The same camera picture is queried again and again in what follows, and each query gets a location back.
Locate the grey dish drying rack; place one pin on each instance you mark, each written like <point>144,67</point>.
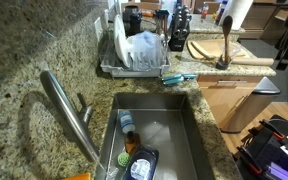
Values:
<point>134,72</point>

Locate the blue labelled cleaner bottle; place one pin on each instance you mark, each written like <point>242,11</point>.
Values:
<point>126,121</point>

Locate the stainless steel sink basin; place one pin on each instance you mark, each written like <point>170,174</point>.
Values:
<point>170,133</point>

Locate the amber soap pump bottle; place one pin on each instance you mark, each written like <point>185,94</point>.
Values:
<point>132,142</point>

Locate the white plate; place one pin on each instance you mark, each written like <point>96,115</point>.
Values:
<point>120,40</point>

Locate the black knife block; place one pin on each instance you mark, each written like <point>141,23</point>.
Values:
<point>180,33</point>

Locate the utensil cup with cutlery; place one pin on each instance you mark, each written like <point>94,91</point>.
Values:
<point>161,21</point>

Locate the black blender cup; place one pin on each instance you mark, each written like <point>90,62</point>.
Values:
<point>132,20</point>

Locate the green scrubber ball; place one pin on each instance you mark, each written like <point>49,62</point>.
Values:
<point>123,159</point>

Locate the dark blue dish soap bottle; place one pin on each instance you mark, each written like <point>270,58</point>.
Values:
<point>141,163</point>

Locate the wooden counter cabinet drawer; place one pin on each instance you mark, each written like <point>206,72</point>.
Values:
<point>217,96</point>

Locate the wooden cutting board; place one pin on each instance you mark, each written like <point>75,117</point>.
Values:
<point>207,48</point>

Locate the clear utensil holder black base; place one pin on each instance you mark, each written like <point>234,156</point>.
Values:
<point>223,62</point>

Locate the dark wooden spoon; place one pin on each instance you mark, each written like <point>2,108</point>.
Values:
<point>227,30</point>

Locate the stainless steel trash can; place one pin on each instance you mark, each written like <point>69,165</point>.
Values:
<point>250,106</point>

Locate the orange sponge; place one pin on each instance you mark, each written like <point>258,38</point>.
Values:
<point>79,176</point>

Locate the wooden rolling pin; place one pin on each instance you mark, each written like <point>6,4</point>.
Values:
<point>254,61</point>

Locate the white paper towel roll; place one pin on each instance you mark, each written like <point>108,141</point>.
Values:
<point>238,11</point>

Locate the brown wooden background cabinet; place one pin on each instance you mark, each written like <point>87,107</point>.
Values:
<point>260,20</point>

